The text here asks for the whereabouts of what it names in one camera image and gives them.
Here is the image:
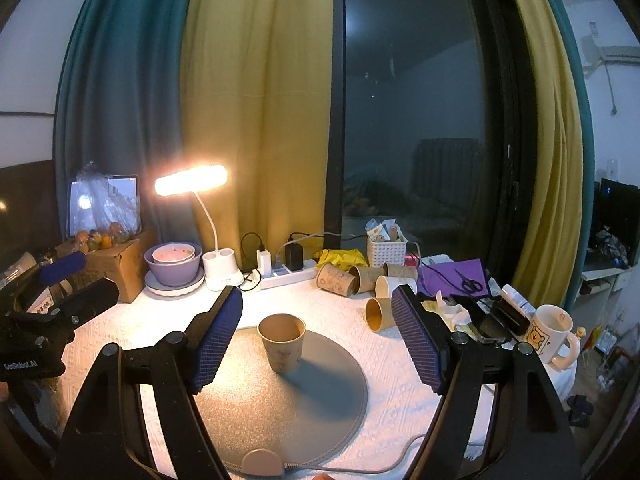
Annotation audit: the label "yellow cloth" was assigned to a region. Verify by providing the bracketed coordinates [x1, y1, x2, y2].
[316, 248, 371, 271]

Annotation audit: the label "white mat controller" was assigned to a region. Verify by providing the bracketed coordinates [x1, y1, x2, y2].
[241, 449, 286, 478]

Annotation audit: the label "white tube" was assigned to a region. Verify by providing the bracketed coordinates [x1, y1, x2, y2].
[499, 283, 536, 317]

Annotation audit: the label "black case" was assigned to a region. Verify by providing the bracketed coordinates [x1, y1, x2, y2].
[470, 294, 532, 345]

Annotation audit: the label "white plate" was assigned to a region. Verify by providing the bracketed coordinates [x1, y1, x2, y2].
[144, 266, 207, 300]

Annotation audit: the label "white paper cup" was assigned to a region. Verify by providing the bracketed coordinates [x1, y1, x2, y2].
[374, 274, 418, 300]

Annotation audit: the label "round grey mat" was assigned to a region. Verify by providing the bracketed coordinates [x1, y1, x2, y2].
[192, 327, 370, 473]

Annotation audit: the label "black scissors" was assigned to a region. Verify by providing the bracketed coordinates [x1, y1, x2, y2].
[440, 265, 485, 294]

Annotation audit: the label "clear plastic bag of fruit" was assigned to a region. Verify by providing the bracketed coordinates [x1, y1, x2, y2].
[73, 161, 142, 254]

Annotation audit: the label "white air conditioner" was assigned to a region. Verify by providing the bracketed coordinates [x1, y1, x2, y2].
[581, 21, 640, 80]

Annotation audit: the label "white desk lamp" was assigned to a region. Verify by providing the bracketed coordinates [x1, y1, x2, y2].
[153, 162, 245, 292]

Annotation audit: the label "brown paper cup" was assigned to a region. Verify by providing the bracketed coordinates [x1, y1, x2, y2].
[316, 263, 357, 297]
[257, 313, 306, 375]
[364, 297, 397, 332]
[382, 261, 419, 281]
[348, 265, 386, 295]

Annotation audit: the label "black monitor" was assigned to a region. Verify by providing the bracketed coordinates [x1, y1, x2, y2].
[595, 178, 640, 267]

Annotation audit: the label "cardboard box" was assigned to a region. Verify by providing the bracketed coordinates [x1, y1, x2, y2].
[54, 227, 159, 304]

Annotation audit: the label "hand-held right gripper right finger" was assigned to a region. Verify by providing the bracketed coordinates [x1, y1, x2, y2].
[390, 284, 583, 480]

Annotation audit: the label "dark slippers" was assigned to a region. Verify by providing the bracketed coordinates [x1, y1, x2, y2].
[566, 394, 594, 427]

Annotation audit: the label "white controller cable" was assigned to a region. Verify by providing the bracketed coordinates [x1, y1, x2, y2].
[282, 432, 431, 475]

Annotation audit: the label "white power strip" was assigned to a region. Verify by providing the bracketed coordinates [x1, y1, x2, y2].
[248, 263, 321, 290]

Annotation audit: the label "teal curtain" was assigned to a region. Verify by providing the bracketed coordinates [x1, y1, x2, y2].
[541, 0, 597, 273]
[54, 0, 202, 243]

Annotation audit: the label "pink bowl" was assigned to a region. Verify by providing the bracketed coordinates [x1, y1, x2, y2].
[152, 242, 197, 265]

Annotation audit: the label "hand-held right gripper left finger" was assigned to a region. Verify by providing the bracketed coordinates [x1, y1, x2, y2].
[52, 285, 244, 480]

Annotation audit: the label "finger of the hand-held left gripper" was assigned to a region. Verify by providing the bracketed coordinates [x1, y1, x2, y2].
[10, 276, 121, 333]
[36, 251, 87, 287]

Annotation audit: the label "white woven basket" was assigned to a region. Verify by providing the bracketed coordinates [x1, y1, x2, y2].
[366, 233, 409, 268]

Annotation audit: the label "white bear mug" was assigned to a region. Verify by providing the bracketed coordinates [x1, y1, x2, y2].
[529, 303, 581, 372]

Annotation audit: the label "purple cloth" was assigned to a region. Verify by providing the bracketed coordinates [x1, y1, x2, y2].
[415, 258, 492, 299]

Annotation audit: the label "yellow curtain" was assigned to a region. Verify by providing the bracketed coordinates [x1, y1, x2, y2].
[494, 0, 587, 307]
[179, 0, 334, 267]

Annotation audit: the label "purple bowl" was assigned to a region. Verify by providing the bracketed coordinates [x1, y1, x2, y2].
[144, 241, 204, 286]

